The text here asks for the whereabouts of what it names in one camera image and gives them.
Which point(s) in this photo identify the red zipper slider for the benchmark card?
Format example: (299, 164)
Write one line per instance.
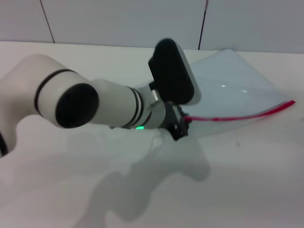
(216, 119)

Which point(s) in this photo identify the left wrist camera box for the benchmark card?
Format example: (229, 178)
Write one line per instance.
(173, 71)

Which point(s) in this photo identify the clear red-zip document bag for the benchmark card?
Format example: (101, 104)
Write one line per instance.
(237, 99)

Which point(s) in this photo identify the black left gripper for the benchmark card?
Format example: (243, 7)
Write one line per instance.
(172, 116)

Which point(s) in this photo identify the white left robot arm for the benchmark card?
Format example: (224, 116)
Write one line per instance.
(83, 102)

